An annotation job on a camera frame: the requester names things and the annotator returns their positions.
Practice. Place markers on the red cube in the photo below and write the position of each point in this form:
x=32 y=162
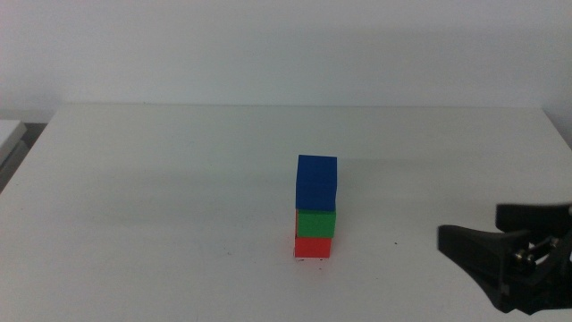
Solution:
x=313 y=248

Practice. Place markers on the green cube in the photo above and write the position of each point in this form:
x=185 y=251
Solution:
x=316 y=223

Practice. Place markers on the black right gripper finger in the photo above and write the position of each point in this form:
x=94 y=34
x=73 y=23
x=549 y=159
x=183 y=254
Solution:
x=478 y=250
x=532 y=217

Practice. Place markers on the blue cube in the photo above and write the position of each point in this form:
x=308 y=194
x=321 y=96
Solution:
x=316 y=183

